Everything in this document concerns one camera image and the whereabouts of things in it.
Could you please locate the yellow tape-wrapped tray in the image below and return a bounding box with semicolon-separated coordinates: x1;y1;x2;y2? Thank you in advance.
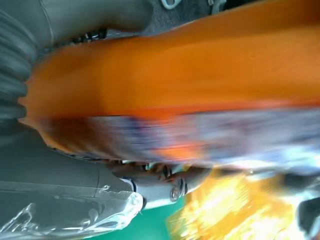
166;171;320;240

